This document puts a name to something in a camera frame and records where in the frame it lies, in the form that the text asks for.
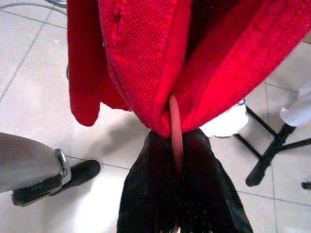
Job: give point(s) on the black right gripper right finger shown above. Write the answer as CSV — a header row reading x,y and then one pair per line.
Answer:
x,y
209,194

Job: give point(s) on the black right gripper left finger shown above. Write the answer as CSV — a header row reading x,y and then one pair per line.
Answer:
x,y
148,189

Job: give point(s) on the red plastic hanger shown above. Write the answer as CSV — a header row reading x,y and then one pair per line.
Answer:
x,y
176,136

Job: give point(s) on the red shirt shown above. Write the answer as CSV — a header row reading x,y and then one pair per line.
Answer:
x,y
145,60

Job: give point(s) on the white cloth with hanger drawing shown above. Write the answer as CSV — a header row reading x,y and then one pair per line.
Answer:
x,y
226,121

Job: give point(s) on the black clothes rack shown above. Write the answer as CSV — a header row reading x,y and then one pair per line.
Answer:
x,y
267,150

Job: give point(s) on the white printed hanging shirt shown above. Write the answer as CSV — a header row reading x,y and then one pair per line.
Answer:
x,y
298,109

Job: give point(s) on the grey left robot leg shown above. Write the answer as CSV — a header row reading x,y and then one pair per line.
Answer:
x,y
24,160

